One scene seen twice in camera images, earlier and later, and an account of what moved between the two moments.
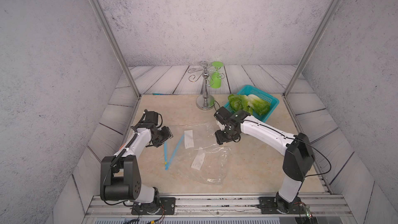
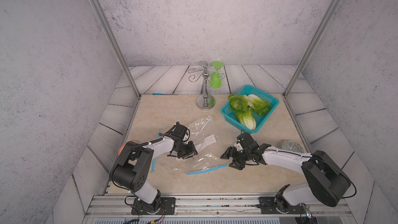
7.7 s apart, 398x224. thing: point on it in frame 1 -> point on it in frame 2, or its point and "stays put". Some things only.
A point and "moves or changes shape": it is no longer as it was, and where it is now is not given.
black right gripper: (220, 139) -> (230, 152)
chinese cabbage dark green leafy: (237, 102) stays put
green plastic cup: (216, 78) stays put
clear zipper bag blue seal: (194, 151) moves or changes shape
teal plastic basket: (250, 90) stays put
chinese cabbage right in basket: (259, 106) stays put
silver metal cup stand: (205, 102) stays put
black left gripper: (168, 134) -> (192, 152)
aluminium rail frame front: (218, 210) stays put
